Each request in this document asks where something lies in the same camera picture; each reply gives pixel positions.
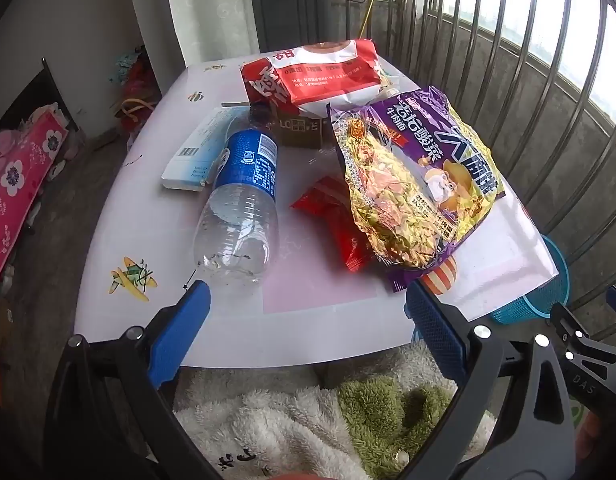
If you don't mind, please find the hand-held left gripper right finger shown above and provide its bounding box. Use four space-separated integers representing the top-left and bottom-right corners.
393 280 577 480

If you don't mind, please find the small brown cardboard box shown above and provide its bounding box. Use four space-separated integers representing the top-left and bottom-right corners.
267 102 335 150

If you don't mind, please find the white and green fleece clothing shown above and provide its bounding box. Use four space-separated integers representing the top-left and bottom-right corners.
173 344 494 480

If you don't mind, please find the white patterned curtain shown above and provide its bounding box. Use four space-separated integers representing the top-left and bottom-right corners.
165 0 261 68

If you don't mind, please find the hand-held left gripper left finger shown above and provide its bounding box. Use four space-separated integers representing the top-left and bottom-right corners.
43 280 223 480

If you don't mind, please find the purple instant noodle packet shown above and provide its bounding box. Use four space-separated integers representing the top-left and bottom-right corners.
328 85 506 294

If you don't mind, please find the black plastic crate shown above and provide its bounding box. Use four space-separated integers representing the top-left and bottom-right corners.
247 0 335 54

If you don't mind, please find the metal balcony railing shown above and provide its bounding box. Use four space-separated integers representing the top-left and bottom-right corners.
333 0 616 351

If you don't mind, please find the dark wooden bed frame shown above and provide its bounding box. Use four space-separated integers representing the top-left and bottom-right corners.
0 57 80 133

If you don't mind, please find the clear plastic bottle blue label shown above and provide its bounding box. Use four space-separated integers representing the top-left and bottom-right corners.
193 104 281 286

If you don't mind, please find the red and white food bag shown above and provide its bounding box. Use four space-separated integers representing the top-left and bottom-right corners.
239 39 389 112

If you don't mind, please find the red snack wrapper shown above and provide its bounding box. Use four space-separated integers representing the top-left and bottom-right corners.
289 175 373 273

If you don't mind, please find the pink floral cloth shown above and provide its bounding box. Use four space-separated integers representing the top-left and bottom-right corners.
0 109 70 303

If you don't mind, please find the yellow broom stick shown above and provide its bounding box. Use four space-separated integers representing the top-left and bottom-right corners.
360 0 389 37

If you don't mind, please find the blue plastic mesh basket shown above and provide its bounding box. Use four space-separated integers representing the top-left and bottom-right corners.
489 235 571 326

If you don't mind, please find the white and blue carton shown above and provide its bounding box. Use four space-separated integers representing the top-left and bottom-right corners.
161 106 249 192

